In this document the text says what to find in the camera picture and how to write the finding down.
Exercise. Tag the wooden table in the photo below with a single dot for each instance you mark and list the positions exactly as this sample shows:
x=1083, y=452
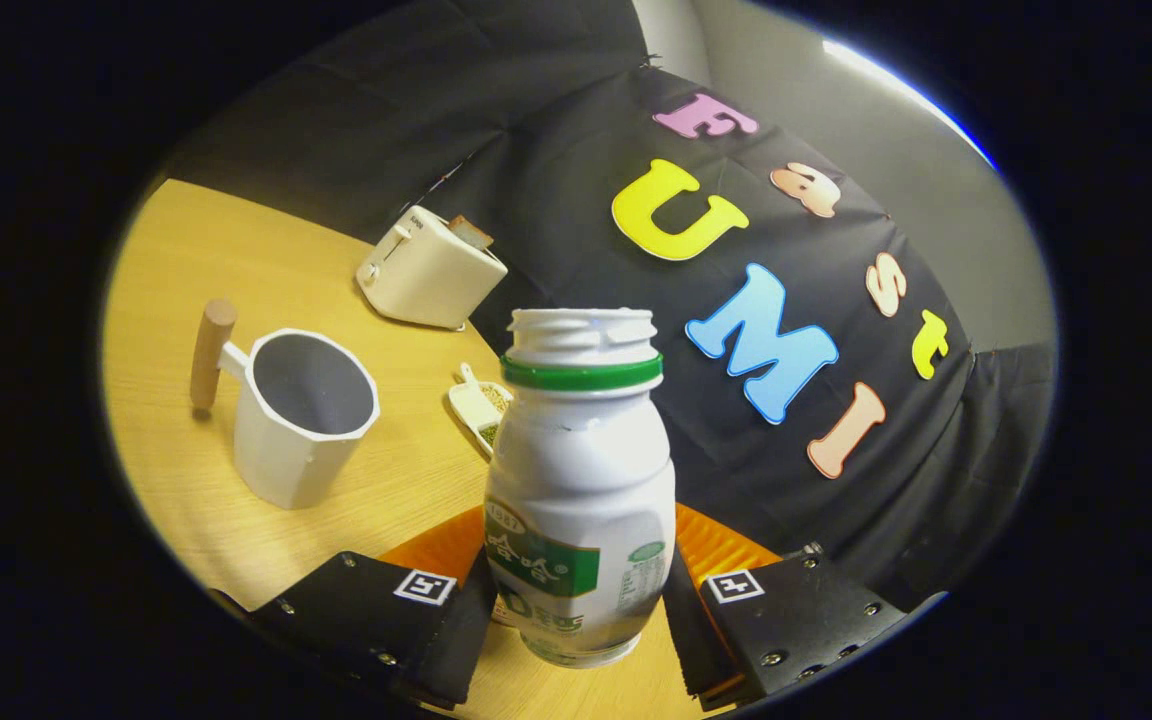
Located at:
x=236, y=250

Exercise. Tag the toast slice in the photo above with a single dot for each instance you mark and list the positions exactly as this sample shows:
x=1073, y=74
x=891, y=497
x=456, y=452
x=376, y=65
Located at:
x=473, y=232

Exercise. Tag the cream toaster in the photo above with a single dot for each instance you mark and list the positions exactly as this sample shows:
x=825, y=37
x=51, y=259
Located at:
x=426, y=275

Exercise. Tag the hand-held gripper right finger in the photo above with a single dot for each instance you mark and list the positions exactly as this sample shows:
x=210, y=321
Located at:
x=806, y=610

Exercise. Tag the white divided bean dish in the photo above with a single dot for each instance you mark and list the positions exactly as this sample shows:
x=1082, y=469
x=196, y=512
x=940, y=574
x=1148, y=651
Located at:
x=476, y=405

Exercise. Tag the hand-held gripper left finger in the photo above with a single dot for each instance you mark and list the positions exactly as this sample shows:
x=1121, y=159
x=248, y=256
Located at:
x=356, y=610

